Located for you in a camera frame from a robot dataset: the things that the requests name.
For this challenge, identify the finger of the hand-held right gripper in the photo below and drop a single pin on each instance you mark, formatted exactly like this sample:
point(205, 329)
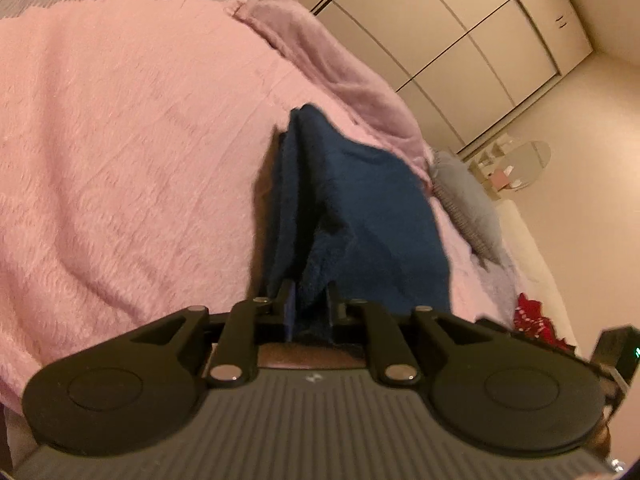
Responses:
point(540, 342)

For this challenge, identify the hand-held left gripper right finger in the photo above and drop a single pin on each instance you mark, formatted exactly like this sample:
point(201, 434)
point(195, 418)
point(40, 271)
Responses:
point(331, 315)

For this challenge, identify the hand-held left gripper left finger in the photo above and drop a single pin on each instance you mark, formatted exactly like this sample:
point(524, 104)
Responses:
point(290, 310)

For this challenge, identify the navy blue knit sweater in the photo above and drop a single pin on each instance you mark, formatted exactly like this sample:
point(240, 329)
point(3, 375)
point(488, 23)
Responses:
point(370, 210)

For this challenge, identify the red patterned knit sweater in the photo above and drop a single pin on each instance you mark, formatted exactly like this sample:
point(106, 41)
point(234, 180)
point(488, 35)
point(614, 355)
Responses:
point(537, 317)

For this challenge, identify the white padded headboard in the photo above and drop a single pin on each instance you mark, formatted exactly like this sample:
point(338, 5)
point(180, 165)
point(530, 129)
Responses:
point(535, 260)

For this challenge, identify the grey square cushion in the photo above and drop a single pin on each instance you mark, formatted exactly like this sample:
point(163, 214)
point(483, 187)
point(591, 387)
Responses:
point(472, 205)

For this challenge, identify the pink tissue box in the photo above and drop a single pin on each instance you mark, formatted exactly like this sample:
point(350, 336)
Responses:
point(501, 177)

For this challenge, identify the pink and grey bedspread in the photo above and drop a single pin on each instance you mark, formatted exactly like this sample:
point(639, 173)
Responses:
point(125, 160)

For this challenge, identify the pink fleece pillow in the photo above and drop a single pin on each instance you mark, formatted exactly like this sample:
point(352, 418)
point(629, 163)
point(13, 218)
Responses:
point(340, 70)

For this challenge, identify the cream wardrobe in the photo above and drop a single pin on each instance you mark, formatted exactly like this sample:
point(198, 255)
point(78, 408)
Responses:
point(450, 35)

